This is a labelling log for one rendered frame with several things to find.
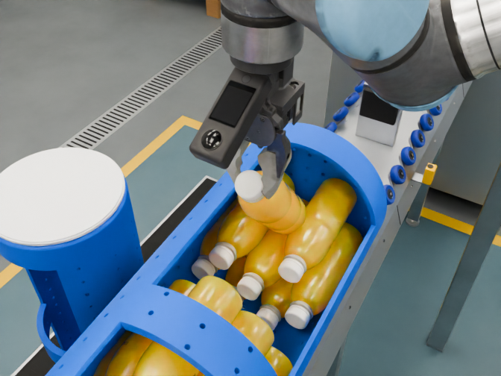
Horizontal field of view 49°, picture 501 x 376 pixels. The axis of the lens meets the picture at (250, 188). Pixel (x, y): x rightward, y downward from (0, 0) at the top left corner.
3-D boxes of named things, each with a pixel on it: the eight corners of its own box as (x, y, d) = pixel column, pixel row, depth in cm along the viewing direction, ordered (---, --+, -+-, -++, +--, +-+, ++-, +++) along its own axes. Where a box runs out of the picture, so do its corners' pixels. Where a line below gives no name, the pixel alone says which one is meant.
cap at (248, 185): (272, 187, 74) (268, 183, 73) (251, 207, 75) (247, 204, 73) (253, 168, 76) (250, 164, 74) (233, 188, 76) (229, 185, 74)
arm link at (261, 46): (281, 36, 54) (198, 13, 58) (279, 80, 58) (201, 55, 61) (319, 1, 60) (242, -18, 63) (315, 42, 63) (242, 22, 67)
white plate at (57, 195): (36, 135, 125) (38, 139, 125) (-50, 221, 106) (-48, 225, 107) (147, 163, 118) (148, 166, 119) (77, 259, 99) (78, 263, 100)
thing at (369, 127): (395, 142, 140) (407, 89, 130) (390, 151, 138) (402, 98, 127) (358, 130, 144) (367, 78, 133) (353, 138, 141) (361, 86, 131)
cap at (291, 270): (279, 255, 89) (274, 263, 88) (300, 256, 87) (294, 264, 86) (289, 273, 91) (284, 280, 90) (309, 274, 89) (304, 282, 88)
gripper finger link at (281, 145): (294, 174, 70) (287, 115, 65) (288, 182, 69) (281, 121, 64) (262, 167, 72) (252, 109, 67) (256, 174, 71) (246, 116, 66)
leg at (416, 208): (420, 220, 247) (456, 103, 204) (417, 228, 244) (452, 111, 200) (408, 215, 249) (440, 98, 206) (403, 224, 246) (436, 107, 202)
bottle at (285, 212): (314, 212, 91) (288, 186, 74) (284, 243, 91) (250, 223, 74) (286, 183, 93) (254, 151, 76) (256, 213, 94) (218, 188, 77)
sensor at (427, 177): (433, 179, 135) (438, 164, 131) (429, 186, 133) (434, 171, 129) (402, 168, 137) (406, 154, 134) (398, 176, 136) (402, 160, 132)
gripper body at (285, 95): (303, 121, 72) (312, 36, 64) (273, 158, 67) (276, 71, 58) (252, 104, 75) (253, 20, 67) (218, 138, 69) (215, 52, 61)
